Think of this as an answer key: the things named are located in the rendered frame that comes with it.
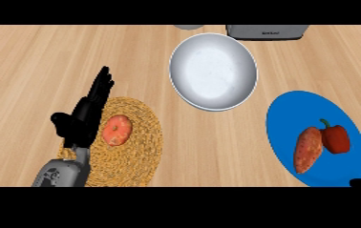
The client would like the round orange fruit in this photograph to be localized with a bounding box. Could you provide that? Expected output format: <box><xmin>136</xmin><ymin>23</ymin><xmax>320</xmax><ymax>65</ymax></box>
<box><xmin>102</xmin><ymin>114</ymin><xmax>135</xmax><ymax>148</ymax></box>

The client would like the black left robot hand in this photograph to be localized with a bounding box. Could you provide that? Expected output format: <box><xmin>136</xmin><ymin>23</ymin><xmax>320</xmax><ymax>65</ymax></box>
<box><xmin>49</xmin><ymin>66</ymin><xmax>116</xmax><ymax>150</ymax></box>

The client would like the red bell pepper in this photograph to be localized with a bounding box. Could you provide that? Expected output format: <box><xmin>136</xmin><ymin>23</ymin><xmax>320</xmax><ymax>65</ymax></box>
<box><xmin>318</xmin><ymin>118</ymin><xmax>351</xmax><ymax>155</ymax></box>

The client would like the orange sweet potato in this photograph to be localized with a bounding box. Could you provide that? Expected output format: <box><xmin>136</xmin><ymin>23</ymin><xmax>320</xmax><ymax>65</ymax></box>
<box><xmin>293</xmin><ymin>126</ymin><xmax>324</xmax><ymax>175</ymax></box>

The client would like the blue plate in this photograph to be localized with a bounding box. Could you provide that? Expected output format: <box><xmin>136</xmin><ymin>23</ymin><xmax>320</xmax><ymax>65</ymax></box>
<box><xmin>265</xmin><ymin>90</ymin><xmax>361</xmax><ymax>188</ymax></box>

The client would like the grey round object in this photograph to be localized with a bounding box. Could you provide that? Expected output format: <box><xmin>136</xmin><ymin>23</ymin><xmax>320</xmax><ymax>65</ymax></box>
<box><xmin>172</xmin><ymin>25</ymin><xmax>206</xmax><ymax>31</ymax></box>

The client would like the grey appliance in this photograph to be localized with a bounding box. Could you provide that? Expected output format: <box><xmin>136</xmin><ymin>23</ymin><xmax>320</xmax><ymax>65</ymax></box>
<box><xmin>225</xmin><ymin>25</ymin><xmax>312</xmax><ymax>42</ymax></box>

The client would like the round woven wicker placemat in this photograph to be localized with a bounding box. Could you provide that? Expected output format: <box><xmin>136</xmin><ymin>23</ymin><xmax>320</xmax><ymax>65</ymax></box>
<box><xmin>56</xmin><ymin>96</ymin><xmax>166</xmax><ymax>188</ymax></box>

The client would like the white bowl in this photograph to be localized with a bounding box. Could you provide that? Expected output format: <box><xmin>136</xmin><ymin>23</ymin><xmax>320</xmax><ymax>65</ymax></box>
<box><xmin>167</xmin><ymin>32</ymin><xmax>259</xmax><ymax>113</ymax></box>

